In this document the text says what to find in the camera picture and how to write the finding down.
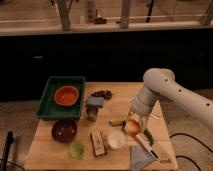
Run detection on green plastic tray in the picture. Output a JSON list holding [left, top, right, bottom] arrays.
[[36, 76, 85, 120]]

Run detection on dark red bowl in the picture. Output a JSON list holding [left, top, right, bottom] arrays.
[[51, 119, 77, 143]]

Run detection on blue sponge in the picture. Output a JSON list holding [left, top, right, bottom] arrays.
[[86, 96, 104, 107]]

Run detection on green chili pepper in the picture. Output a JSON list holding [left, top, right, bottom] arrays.
[[144, 128, 154, 146]]

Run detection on black floor cable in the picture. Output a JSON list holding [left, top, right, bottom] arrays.
[[169, 132, 213, 171]]

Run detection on small green cup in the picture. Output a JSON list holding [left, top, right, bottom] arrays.
[[68, 140, 85, 159]]

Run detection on grey folded cloth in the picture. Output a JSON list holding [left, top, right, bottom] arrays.
[[130, 146, 155, 171]]

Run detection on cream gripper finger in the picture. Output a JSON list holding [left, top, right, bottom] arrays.
[[140, 117, 148, 133], [126, 114, 132, 124]]

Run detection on glass jar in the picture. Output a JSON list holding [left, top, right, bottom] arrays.
[[86, 106, 98, 121]]

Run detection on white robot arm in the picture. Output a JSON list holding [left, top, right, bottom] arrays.
[[129, 68, 213, 132]]

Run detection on red object on shelf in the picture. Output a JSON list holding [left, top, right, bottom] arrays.
[[94, 18, 107, 24]]

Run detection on small wooden table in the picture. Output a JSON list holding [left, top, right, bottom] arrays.
[[25, 82, 178, 171]]

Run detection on black white knife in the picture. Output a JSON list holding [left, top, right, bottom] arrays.
[[135, 133, 158, 160]]

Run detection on wooden block eraser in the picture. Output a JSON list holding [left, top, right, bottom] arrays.
[[90, 131, 107, 157]]

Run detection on dark red grapes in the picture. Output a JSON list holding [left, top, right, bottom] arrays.
[[92, 90, 112, 100]]

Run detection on yellow banana piece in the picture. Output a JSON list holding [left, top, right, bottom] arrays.
[[109, 119, 126, 126]]

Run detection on orange bowl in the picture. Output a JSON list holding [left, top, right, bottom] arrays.
[[54, 85, 79, 107]]

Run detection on white paper cup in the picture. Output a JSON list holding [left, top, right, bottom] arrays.
[[107, 130, 126, 150]]

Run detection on black stand at left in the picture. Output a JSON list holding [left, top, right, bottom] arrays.
[[0, 131, 14, 171]]

